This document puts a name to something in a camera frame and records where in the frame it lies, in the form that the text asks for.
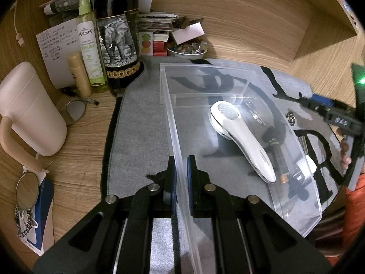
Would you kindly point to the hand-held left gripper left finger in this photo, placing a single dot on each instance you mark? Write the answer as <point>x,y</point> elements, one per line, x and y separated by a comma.
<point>172,178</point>

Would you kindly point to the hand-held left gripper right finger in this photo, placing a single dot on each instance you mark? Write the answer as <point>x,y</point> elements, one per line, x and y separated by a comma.
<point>189,178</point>

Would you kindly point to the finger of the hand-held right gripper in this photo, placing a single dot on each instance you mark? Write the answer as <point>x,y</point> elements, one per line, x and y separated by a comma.
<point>322,100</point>
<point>339,121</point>

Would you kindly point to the silver metal cylinder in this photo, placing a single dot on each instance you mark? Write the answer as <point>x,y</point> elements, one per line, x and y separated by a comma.
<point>302,147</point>

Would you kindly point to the white plug adapter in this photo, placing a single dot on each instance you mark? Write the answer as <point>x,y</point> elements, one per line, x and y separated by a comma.
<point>307,165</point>

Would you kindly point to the white handheld lint remover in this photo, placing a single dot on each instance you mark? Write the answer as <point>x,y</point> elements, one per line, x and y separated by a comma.
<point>245,139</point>

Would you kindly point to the black and gold battery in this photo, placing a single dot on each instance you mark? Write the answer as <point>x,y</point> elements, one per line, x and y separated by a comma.
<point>279,162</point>

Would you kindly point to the clear plastic storage box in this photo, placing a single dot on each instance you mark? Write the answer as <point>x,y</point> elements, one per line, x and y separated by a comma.
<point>199,97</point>

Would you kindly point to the person's right forearm orange sleeve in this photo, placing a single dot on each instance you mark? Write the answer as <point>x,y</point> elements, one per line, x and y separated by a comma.
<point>356,219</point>

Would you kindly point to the person's right hand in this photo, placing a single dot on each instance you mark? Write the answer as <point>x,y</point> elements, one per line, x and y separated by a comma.
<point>345,157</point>

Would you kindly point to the grey mat with black print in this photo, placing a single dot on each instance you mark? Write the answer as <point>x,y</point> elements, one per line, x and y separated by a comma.
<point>137,137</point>

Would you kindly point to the black pen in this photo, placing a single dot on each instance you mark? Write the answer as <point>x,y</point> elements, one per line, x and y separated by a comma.
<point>92,102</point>

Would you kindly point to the thin-rimmed eyeglasses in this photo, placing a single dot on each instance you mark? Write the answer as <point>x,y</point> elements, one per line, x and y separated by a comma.
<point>74,111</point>

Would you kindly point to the white bowl of beads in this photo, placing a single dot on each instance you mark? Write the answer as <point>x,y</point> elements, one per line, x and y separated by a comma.
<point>185,54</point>

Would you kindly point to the blue and white box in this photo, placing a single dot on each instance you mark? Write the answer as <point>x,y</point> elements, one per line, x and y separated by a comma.
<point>45,205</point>

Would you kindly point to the small red box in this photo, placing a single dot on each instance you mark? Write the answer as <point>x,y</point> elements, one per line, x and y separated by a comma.
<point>159,47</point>

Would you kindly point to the card with fruit print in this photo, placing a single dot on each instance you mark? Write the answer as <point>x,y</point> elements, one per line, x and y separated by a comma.
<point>146,42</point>

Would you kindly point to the beige tube bottle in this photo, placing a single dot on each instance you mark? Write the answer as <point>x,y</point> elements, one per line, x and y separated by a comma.
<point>79,74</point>

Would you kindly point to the small round mirror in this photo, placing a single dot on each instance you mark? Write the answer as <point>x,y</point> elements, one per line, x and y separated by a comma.
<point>27,189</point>

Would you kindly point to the blank white card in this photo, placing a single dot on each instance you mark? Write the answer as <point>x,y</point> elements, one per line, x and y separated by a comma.
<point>188,31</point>

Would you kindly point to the green spray bottle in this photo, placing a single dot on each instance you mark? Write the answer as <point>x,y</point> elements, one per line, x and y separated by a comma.
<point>89,48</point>

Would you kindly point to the dark metal clip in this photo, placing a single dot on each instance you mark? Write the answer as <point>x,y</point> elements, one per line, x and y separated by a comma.
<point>182,22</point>

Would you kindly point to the stack of printed papers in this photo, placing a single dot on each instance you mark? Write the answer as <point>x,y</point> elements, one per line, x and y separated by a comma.
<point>154,22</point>

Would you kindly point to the handwritten paper note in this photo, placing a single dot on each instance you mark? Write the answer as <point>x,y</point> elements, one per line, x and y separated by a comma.
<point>54,51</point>

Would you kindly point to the dark wine bottle elephant label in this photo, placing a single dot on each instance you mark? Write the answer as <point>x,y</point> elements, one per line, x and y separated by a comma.
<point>117,5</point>

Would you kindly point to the rolled white and green tube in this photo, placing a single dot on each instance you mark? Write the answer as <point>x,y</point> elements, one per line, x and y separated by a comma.
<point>61,5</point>

